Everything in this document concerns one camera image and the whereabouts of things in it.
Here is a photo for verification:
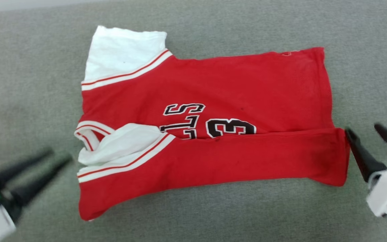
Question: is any red and white jersey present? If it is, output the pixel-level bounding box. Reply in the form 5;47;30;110
74;25;351;222

